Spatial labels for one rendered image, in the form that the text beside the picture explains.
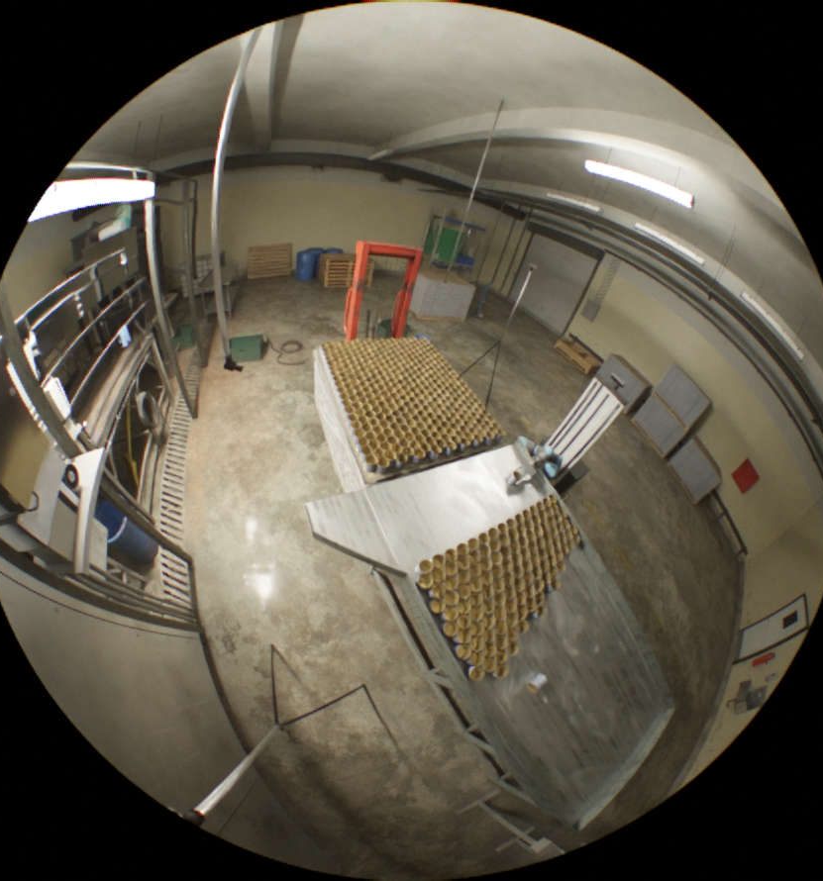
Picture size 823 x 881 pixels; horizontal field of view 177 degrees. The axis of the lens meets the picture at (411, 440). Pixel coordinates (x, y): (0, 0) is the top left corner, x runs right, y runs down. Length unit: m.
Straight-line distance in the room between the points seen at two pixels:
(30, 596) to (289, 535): 2.13
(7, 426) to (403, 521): 1.75
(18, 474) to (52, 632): 0.59
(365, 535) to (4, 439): 1.57
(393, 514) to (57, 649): 1.78
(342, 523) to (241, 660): 1.64
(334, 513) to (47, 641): 1.55
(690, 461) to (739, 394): 2.82
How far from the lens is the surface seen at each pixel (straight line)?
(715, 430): 9.64
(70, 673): 1.45
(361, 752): 2.59
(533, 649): 1.57
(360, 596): 2.37
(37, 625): 1.38
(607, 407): 2.36
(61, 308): 2.38
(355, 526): 1.38
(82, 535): 1.34
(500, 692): 1.49
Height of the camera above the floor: 2.35
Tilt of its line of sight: 46 degrees down
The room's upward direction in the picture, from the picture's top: 18 degrees clockwise
